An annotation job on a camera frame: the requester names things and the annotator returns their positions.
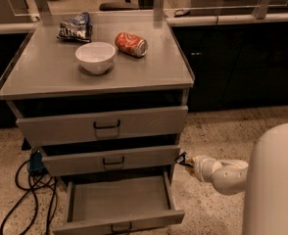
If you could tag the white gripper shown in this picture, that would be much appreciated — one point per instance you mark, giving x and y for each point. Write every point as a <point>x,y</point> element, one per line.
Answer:
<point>198,165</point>

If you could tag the dark blueberry rxbar wrapper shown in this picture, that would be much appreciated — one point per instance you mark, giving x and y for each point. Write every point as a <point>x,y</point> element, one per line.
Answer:
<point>182,160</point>

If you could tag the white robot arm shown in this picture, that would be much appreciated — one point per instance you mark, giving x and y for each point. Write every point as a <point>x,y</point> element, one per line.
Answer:
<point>263,179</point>

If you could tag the grey bottom drawer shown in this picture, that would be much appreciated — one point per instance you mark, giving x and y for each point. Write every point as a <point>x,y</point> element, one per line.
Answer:
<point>124,205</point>

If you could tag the grey drawer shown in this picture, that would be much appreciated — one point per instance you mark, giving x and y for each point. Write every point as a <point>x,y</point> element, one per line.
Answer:
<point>124,205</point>
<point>73,164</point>
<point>80,128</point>

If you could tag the grey drawer cabinet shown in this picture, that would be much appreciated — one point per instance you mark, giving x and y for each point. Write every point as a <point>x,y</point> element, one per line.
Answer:
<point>114,144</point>

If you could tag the dark counter cabinets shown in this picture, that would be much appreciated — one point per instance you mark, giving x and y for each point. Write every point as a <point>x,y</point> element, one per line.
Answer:
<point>223,67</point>

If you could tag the grey middle drawer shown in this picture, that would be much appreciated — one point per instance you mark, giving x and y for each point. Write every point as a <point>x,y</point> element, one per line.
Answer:
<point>73,164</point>

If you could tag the grey top drawer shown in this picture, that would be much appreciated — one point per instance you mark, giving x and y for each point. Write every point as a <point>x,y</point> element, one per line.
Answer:
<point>80,128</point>

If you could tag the red soda can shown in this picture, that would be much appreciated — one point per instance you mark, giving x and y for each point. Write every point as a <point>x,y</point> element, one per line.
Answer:
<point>131,44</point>

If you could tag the white ceramic bowl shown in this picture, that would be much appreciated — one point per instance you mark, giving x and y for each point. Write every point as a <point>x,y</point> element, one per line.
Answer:
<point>96,57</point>

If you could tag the blue power box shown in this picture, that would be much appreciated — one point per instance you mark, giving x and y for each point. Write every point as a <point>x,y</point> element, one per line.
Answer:
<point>35,164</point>

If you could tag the blue chip bag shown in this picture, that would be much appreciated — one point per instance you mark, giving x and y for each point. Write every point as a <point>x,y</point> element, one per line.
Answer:
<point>76,28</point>

